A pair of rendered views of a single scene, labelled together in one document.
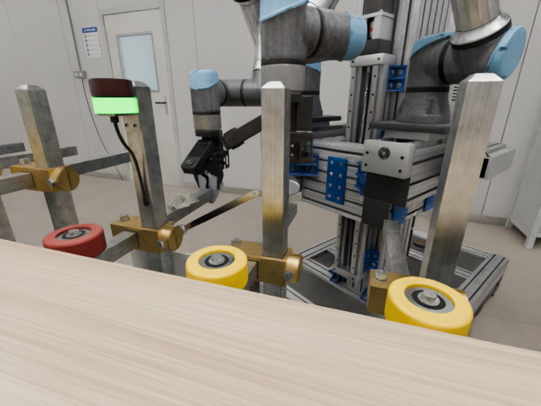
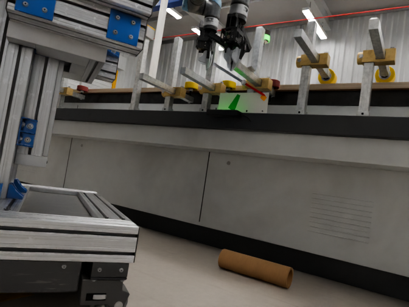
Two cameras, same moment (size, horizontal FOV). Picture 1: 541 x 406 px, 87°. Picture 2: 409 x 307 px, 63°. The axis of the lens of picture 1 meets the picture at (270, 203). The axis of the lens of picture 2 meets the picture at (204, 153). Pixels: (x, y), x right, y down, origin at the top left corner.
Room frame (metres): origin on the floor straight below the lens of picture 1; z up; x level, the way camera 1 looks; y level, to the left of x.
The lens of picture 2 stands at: (2.09, 0.46, 0.38)
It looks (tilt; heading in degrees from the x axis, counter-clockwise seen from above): 4 degrees up; 195
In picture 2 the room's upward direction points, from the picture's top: 9 degrees clockwise
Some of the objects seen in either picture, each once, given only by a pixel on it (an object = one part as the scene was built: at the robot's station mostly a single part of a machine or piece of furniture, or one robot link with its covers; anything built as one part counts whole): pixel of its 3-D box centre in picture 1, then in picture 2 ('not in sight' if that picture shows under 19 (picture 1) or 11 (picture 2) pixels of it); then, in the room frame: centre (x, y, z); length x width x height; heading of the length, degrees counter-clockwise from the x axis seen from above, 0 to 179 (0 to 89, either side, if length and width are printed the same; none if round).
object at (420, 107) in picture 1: (423, 105); not in sight; (0.91, -0.47, 1.09); 0.15 x 0.15 x 0.10
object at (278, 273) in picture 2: not in sight; (254, 267); (0.67, 0.36, 0.04); 0.30 x 0.08 x 0.08; 72
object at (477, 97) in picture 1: (439, 254); (172, 78); (0.36, -0.25, 0.89); 0.04 x 0.04 x 0.48; 72
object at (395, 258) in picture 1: (397, 274); (168, 89); (0.44, -0.23, 0.81); 0.44 x 0.03 x 0.04; 162
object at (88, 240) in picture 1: (81, 262); (271, 91); (0.40, 0.31, 0.85); 0.08 x 0.08 x 0.11
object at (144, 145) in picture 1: (153, 213); (254, 75); (0.52, 0.23, 0.89); 0.04 x 0.04 x 0.48; 72
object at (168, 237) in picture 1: (146, 234); (257, 84); (0.52, 0.25, 0.85); 0.14 x 0.06 x 0.05; 72
